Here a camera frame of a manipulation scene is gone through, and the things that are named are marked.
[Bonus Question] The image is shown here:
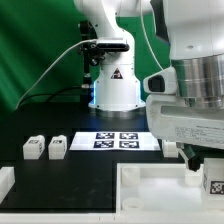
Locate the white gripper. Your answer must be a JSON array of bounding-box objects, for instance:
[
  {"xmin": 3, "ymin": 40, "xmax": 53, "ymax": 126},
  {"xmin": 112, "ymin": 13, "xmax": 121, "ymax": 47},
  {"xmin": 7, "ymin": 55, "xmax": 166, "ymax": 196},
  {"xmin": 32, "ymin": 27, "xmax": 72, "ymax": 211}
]
[{"xmin": 146, "ymin": 94, "xmax": 224, "ymax": 172}]

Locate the black cable on table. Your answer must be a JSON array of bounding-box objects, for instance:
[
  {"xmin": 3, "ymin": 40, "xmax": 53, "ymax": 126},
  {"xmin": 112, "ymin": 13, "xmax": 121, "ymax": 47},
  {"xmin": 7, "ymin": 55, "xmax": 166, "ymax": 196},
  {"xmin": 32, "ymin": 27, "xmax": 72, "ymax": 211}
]
[{"xmin": 19, "ymin": 86, "xmax": 84, "ymax": 106}]

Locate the white square table top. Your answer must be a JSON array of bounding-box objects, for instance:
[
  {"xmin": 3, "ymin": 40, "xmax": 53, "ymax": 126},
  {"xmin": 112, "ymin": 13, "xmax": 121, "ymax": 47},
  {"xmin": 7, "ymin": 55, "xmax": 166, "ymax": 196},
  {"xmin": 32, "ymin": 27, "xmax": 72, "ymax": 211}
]
[{"xmin": 116, "ymin": 163, "xmax": 224, "ymax": 213}]

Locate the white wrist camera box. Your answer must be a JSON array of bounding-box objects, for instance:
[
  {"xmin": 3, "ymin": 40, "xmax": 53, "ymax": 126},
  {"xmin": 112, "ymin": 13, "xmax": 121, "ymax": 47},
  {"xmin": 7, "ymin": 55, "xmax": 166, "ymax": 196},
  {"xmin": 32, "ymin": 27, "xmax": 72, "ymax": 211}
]
[{"xmin": 143, "ymin": 66, "xmax": 178, "ymax": 95}]

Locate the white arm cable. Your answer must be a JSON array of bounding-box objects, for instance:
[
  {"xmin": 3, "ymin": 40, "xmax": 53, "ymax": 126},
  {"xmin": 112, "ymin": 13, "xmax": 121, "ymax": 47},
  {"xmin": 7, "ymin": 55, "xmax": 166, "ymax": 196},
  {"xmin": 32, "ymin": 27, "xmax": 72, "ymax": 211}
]
[{"xmin": 139, "ymin": 0, "xmax": 165, "ymax": 72}]

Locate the white left obstacle block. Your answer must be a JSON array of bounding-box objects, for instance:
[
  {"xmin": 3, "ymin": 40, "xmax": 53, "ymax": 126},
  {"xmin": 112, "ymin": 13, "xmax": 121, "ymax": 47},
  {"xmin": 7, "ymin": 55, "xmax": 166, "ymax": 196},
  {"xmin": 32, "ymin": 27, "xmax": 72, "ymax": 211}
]
[{"xmin": 0, "ymin": 167, "xmax": 15, "ymax": 204}]

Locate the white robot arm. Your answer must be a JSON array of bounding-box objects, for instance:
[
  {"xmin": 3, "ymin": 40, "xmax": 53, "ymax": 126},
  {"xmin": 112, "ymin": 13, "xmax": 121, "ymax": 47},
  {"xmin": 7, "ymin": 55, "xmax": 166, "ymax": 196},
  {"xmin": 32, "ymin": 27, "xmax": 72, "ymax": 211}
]
[{"xmin": 74, "ymin": 0, "xmax": 224, "ymax": 171}]

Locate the grey camera cable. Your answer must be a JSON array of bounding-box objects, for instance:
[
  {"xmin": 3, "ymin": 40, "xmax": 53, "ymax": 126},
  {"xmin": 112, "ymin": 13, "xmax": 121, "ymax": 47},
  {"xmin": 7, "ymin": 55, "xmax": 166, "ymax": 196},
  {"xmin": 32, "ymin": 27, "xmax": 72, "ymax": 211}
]
[{"xmin": 15, "ymin": 39, "xmax": 98, "ymax": 110}]

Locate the black camera on stand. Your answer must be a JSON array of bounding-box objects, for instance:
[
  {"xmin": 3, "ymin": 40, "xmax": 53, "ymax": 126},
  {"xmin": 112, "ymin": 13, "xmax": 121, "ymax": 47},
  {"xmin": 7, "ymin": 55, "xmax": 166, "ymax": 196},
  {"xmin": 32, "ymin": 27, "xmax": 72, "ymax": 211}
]
[{"xmin": 78, "ymin": 20, "xmax": 116, "ymax": 88}]

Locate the white sheet with markers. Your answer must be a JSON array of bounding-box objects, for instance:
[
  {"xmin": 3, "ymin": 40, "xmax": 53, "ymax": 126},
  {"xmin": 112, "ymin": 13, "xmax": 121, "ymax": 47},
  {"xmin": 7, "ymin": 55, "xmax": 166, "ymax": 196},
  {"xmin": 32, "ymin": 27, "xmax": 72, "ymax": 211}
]
[{"xmin": 70, "ymin": 131, "xmax": 160, "ymax": 151}]

